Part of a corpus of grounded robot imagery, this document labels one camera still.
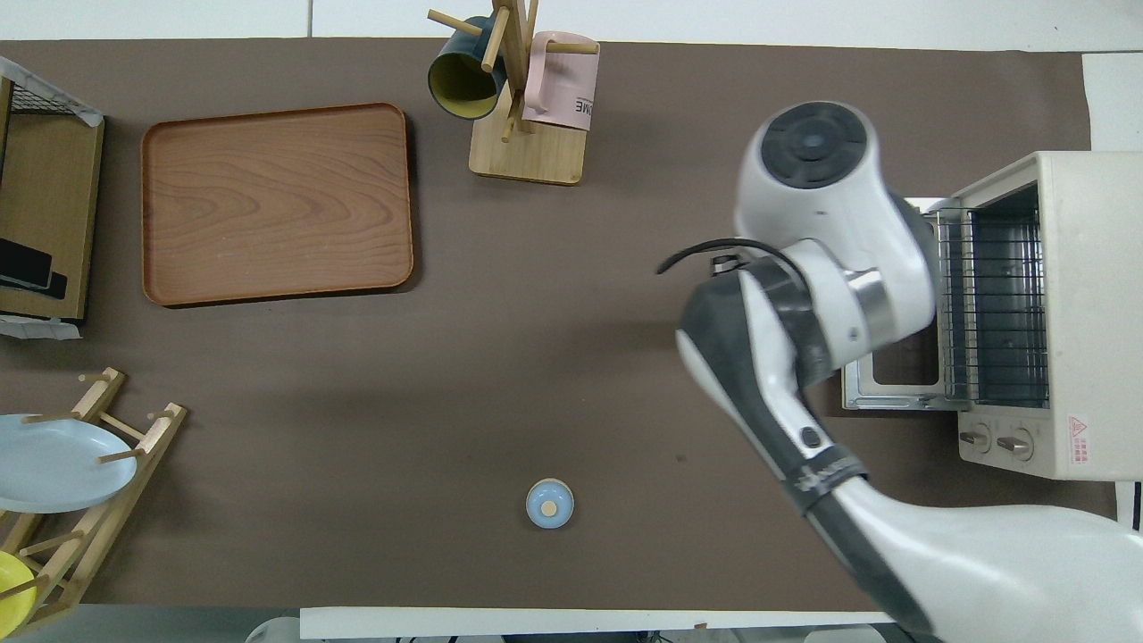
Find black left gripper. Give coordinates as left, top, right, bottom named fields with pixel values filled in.
left=0, top=239, right=69, bottom=301

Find oven glass door with handle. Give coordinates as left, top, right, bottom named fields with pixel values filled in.
left=841, top=196, right=964, bottom=413

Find white toaster oven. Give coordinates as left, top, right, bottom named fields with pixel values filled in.
left=929, top=150, right=1143, bottom=483

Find wooden dish rack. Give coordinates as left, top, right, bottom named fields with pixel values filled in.
left=0, top=366, right=188, bottom=639

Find light blue plate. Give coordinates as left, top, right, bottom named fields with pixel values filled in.
left=0, top=413, right=139, bottom=514

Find wooden serving tray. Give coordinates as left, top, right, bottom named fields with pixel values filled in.
left=141, top=102, right=415, bottom=308

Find yellow plate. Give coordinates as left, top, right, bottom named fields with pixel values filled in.
left=0, top=550, right=38, bottom=635

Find white round object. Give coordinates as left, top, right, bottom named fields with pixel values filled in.
left=246, top=616, right=301, bottom=643

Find dark teal mug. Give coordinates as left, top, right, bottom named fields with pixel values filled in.
left=428, top=16, right=508, bottom=121

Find wooden mug tree stand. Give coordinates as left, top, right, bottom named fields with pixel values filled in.
left=427, top=0, right=601, bottom=187

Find brown table mat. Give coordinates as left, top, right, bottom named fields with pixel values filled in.
left=0, top=38, right=1124, bottom=617

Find blue jar with wooden lid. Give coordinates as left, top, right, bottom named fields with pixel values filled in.
left=526, top=479, right=575, bottom=530

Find pink mug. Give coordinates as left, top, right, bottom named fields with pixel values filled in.
left=522, top=31, right=601, bottom=133

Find white board strip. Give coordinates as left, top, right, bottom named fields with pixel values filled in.
left=299, top=607, right=894, bottom=640

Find black wire mesh panel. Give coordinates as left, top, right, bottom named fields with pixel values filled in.
left=0, top=55, right=104, bottom=126

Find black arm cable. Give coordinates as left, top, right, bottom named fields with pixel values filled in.
left=658, top=238, right=809, bottom=276

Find oven wire rack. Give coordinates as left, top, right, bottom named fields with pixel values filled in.
left=929, top=207, right=1051, bottom=408

